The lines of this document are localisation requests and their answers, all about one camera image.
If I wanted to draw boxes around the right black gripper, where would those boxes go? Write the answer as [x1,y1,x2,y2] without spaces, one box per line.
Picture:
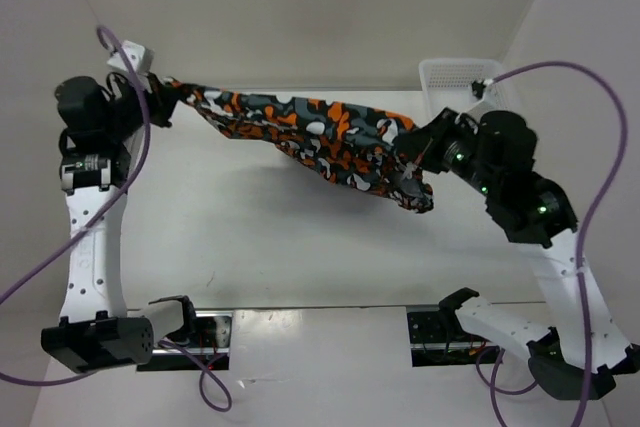
[394,105,499,195]

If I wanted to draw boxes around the orange camouflage shorts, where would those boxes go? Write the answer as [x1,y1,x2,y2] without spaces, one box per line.
[165,80,434,214]

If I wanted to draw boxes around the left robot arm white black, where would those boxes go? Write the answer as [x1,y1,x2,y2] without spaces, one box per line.
[41,72,200,375]

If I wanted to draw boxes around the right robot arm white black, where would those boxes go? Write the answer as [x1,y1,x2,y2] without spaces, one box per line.
[395,109,639,400]

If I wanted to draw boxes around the white perforated plastic basket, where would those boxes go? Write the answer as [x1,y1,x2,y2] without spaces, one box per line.
[418,58,506,120]

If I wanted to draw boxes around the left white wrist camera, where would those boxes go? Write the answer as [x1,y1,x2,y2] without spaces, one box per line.
[107,40,155,76]

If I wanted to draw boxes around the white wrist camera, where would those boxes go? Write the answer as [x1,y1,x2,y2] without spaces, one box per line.
[464,79,498,122]
[107,40,155,76]

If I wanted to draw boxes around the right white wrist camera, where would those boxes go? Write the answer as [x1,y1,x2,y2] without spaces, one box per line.
[464,79,498,122]

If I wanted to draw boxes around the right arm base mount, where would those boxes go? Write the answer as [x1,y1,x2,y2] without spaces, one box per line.
[406,309,497,367]

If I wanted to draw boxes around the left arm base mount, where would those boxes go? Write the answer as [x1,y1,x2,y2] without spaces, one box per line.
[136,310,234,373]

